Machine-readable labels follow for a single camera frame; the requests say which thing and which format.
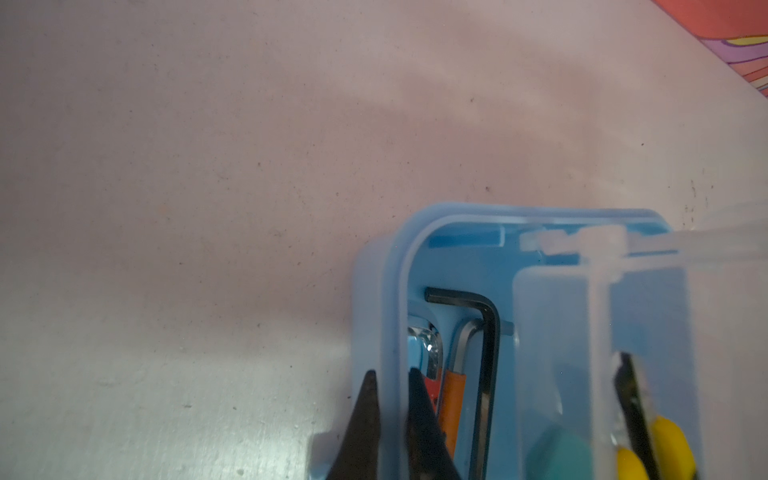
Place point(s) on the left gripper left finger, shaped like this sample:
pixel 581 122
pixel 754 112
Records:
pixel 358 454

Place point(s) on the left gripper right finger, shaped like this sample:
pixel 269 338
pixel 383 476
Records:
pixel 428 457

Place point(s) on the red handled hex key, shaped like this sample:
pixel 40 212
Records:
pixel 426 352

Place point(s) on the black hex key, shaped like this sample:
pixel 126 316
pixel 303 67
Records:
pixel 487 310

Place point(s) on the blue plastic toolbox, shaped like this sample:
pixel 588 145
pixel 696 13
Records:
pixel 576 287

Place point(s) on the yellow black utility knife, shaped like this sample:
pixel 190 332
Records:
pixel 648 446

